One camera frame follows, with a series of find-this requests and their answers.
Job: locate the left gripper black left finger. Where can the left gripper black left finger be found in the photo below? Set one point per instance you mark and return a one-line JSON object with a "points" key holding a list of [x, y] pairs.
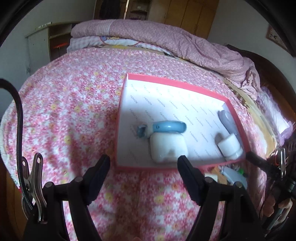
{"points": [[90, 184]]}

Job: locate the purple folded quilt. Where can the purple folded quilt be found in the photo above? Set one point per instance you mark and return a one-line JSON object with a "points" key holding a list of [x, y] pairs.
{"points": [[239, 70]]}

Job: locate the silver spring clamp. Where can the silver spring clamp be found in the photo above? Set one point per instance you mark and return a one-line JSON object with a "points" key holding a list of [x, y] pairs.
{"points": [[33, 201], [281, 157]]}

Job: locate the white earbuds charging case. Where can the white earbuds charging case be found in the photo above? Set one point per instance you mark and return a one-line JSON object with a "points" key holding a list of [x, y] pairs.
{"points": [[167, 147]]}

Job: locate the grey plastic oval case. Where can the grey plastic oval case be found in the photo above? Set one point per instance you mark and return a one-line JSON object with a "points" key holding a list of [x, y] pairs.
{"points": [[233, 176]]}

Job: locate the dark wooden headboard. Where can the dark wooden headboard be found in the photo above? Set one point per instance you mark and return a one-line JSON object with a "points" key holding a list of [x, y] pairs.
{"points": [[272, 78]]}

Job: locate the pink floral bed sheet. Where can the pink floral bed sheet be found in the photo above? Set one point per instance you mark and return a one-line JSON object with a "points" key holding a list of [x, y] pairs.
{"points": [[69, 116]]}

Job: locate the white bedside shelf cabinet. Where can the white bedside shelf cabinet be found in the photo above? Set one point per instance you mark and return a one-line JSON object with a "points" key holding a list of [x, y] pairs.
{"points": [[47, 43]]}

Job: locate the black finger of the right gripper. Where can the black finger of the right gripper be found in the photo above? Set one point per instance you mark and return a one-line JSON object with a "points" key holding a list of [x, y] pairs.
{"points": [[262, 164]]}

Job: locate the wooden wardrobe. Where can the wooden wardrobe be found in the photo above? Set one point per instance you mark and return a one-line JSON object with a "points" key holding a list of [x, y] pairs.
{"points": [[194, 16]]}

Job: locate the white plastic bottle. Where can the white plastic bottle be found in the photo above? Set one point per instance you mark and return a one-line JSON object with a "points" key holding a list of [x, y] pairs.
{"points": [[230, 148]]}

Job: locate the silver spring clamp left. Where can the silver spring clamp left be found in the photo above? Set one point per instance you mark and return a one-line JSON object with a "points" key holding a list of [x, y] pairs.
{"points": [[33, 201]]}

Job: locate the small wooden block piece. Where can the small wooden block piece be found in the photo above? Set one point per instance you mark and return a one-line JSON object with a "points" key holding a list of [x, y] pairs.
{"points": [[221, 178]]}

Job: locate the silver spring clamp right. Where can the silver spring clamp right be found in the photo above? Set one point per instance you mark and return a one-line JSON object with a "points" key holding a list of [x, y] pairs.
{"points": [[281, 157]]}

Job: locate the blue curved plastic handle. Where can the blue curved plastic handle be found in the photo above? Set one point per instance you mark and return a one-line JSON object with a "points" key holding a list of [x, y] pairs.
{"points": [[145, 130]]}

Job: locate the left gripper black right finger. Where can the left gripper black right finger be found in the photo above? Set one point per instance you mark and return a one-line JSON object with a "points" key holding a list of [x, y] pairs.
{"points": [[194, 181]]}

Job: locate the pink shallow cardboard box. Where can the pink shallow cardboard box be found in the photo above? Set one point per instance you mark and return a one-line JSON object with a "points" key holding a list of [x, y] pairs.
{"points": [[160, 119]]}

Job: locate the green figure keychain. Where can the green figure keychain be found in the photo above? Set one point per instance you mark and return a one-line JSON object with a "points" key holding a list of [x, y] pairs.
{"points": [[241, 171]]}

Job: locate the framed wall picture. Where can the framed wall picture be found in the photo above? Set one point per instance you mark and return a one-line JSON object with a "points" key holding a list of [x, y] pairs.
{"points": [[273, 36]]}

